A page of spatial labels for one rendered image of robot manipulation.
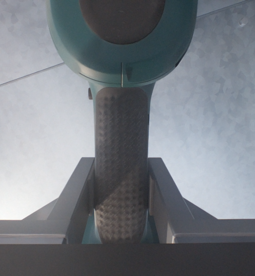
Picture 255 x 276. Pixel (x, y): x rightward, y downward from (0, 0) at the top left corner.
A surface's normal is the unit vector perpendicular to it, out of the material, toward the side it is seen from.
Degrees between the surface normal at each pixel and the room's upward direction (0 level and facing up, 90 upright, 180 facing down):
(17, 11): 90
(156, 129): 90
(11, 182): 90
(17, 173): 90
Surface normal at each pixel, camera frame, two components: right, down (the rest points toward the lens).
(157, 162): 0.01, -0.97
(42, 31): 0.02, 0.25
